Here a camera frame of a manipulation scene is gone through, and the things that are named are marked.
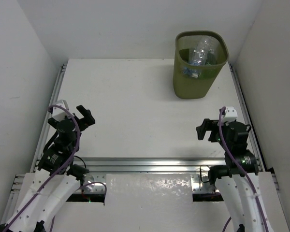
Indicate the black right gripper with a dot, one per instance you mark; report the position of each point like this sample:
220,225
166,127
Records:
208,124

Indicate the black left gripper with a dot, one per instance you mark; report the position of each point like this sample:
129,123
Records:
79,118

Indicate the clear bottle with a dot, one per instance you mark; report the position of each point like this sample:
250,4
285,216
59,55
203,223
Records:
203,53

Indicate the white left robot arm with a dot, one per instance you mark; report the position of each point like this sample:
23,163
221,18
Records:
57,176

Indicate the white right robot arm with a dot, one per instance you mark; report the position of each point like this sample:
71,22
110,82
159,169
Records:
238,179

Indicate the olive green mesh bin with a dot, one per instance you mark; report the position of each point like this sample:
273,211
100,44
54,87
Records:
194,82

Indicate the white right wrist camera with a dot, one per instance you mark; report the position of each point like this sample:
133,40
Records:
227,114

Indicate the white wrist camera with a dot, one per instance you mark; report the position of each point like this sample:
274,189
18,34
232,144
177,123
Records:
227,114
59,110

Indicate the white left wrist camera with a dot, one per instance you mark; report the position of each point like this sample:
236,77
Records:
59,110

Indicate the aluminium frame rail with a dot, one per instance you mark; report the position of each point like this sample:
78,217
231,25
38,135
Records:
141,125

